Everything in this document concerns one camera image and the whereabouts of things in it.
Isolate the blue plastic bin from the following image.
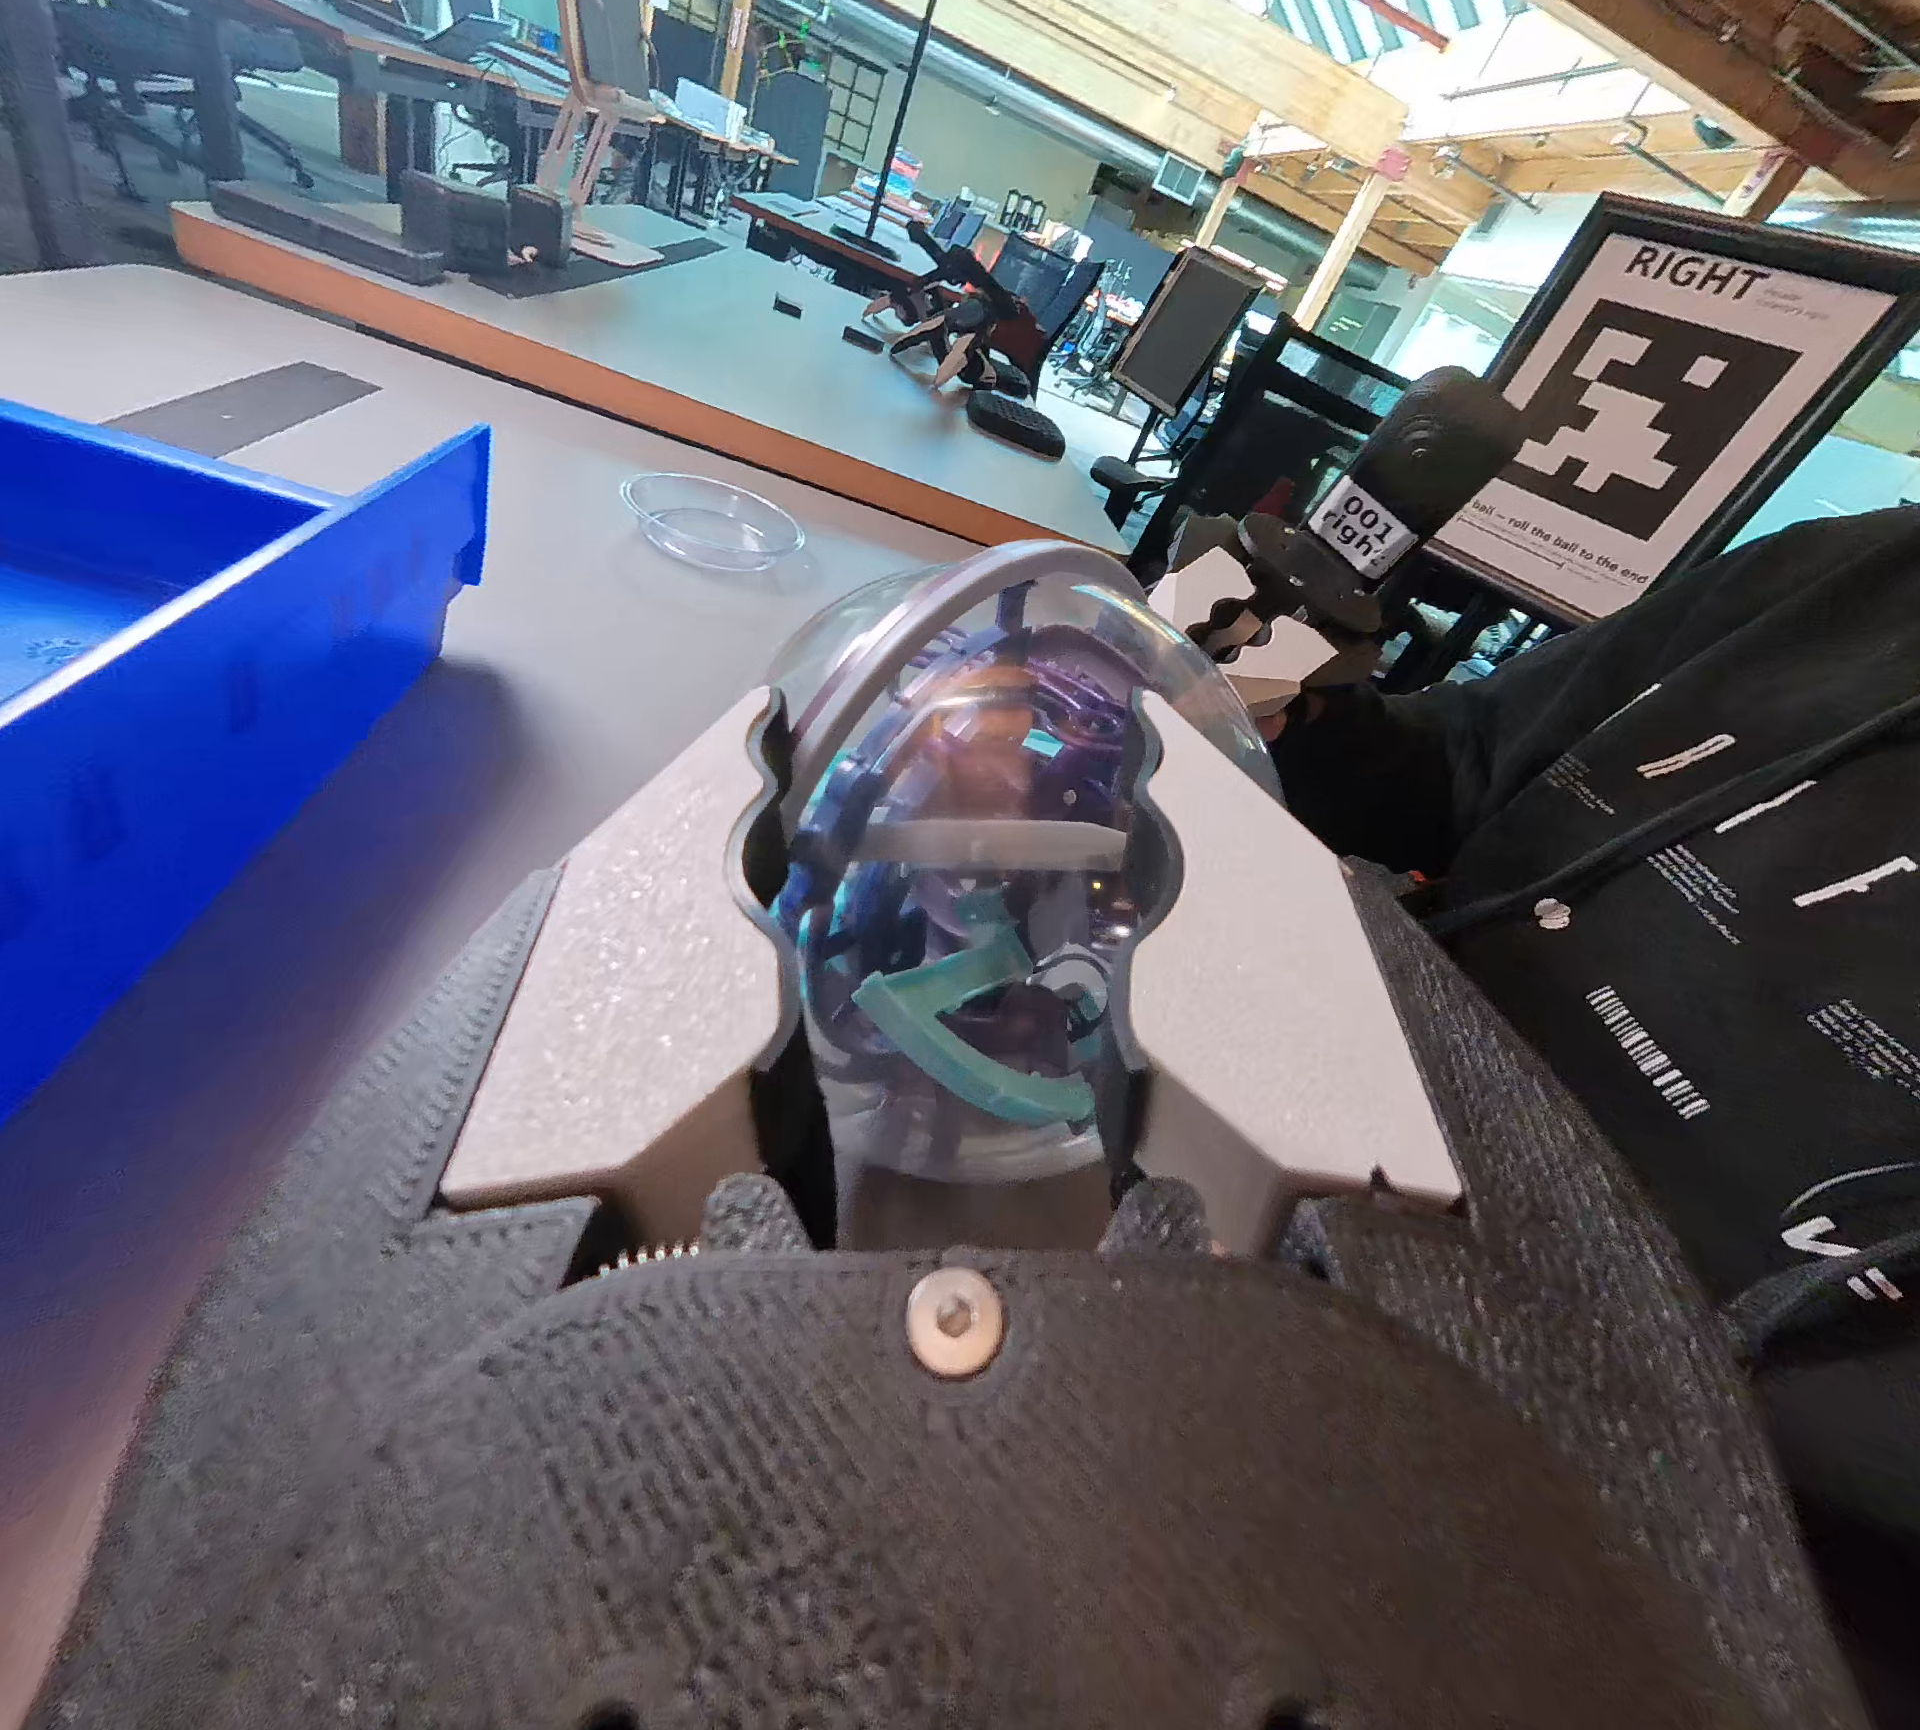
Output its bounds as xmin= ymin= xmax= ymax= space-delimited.
xmin=0 ymin=397 xmax=493 ymax=1133

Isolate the black printed hoodie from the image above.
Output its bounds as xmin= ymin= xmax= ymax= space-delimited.
xmin=1410 ymin=516 xmax=1920 ymax=1522

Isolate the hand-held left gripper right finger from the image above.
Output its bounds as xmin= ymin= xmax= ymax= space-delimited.
xmin=1116 ymin=696 xmax=1467 ymax=1223

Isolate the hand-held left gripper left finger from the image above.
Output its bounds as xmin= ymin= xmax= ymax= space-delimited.
xmin=442 ymin=687 xmax=813 ymax=1216

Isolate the computer monitor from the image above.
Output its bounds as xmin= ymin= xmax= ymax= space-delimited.
xmin=1110 ymin=247 xmax=1269 ymax=423

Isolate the black white marker sign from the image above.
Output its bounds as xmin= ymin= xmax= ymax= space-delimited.
xmin=1434 ymin=193 xmax=1920 ymax=628

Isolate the clear plastic dish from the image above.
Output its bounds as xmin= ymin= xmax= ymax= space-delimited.
xmin=623 ymin=470 xmax=807 ymax=573

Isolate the black mesh pad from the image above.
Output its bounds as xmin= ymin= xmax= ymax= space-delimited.
xmin=966 ymin=390 xmax=1071 ymax=461

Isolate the wooden stand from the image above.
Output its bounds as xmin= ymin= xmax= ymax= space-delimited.
xmin=535 ymin=81 xmax=668 ymax=219

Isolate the black power strip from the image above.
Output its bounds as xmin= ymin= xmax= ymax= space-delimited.
xmin=211 ymin=177 xmax=446 ymax=286

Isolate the person's right forearm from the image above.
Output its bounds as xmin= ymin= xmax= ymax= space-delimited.
xmin=1277 ymin=621 xmax=1563 ymax=878

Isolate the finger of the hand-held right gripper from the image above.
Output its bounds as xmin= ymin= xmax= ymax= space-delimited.
xmin=1156 ymin=552 xmax=1279 ymax=668

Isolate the clear plastic maze ball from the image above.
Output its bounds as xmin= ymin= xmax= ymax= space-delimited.
xmin=751 ymin=540 xmax=1202 ymax=1179

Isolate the black box device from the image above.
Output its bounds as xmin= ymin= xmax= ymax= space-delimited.
xmin=401 ymin=170 xmax=573 ymax=278

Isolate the black and tan device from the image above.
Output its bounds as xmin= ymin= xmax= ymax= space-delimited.
xmin=850 ymin=247 xmax=1038 ymax=398

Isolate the dark tape strip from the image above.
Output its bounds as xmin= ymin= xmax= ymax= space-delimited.
xmin=107 ymin=361 xmax=384 ymax=458

